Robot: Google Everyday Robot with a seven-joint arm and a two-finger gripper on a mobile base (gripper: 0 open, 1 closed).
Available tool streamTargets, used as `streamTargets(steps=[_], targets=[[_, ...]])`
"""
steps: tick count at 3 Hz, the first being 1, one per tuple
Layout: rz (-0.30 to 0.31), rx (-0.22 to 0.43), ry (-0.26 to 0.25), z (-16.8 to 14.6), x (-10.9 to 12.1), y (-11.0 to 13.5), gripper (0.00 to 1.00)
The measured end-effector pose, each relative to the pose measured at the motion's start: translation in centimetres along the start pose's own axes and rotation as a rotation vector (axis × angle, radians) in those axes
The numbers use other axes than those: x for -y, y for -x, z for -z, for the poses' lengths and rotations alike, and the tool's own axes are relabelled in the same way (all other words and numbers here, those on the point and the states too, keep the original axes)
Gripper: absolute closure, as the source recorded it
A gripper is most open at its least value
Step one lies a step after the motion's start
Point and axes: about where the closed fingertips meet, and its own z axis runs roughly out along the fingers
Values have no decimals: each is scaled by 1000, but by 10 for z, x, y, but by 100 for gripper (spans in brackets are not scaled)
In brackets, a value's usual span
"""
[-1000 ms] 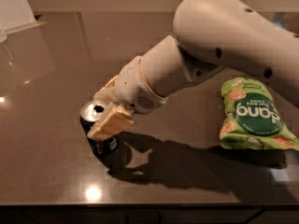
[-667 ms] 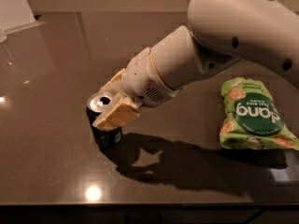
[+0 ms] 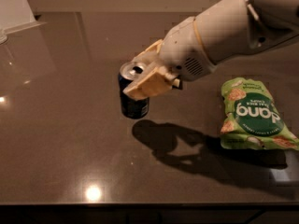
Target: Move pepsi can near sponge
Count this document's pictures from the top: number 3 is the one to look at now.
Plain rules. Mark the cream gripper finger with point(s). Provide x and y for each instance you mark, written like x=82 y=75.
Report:
x=155 y=80
x=150 y=55

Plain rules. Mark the dark blue pepsi can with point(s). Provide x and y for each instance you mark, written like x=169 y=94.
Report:
x=133 y=106

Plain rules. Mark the green dang chips bag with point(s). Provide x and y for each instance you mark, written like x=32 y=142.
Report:
x=252 y=120

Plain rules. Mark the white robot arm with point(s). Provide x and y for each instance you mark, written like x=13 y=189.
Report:
x=245 y=27

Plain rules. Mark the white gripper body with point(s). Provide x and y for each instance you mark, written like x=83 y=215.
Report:
x=181 y=51

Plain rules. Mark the yellow sponge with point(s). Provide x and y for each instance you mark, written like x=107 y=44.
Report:
x=177 y=84

